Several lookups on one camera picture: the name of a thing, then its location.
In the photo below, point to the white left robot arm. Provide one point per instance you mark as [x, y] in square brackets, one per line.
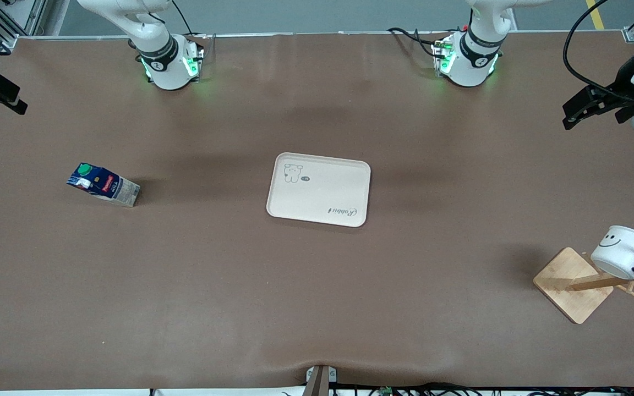
[479, 49]

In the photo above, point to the wooden cup rack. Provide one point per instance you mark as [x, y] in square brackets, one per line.
[570, 283]

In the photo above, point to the blue milk carton green cap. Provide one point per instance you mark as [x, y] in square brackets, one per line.
[102, 185]

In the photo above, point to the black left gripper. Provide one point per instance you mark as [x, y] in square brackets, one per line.
[621, 88]

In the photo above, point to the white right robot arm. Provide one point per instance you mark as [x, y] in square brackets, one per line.
[157, 49]

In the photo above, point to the beige plastic tray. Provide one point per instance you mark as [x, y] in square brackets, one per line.
[322, 192]

